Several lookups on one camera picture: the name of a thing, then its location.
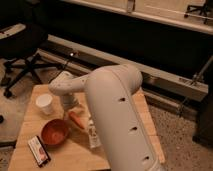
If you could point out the black chair base background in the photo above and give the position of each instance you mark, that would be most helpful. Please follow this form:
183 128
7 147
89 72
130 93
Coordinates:
203 10

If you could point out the white plastic bottle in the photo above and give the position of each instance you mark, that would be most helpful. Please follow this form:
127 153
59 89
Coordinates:
93 136

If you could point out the orange bowl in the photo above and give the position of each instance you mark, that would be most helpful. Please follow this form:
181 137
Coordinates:
54 132

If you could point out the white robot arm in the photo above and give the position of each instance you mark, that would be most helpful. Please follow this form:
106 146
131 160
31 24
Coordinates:
109 94

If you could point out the white paper cup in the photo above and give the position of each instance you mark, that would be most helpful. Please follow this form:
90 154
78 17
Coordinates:
44 103

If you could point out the orange carrot-shaped pepper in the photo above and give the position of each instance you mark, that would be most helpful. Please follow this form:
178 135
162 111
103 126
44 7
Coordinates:
73 116

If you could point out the black snack packet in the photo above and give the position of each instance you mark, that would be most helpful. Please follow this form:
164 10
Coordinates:
39 152

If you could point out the metal tripod stand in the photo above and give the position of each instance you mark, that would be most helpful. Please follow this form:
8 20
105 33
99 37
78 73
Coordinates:
198 77

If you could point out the wooden table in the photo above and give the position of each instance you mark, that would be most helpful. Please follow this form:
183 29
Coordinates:
74 154

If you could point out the black office chair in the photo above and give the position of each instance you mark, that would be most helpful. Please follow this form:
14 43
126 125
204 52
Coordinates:
18 45

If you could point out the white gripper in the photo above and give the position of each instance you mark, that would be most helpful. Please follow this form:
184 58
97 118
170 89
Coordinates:
68 101

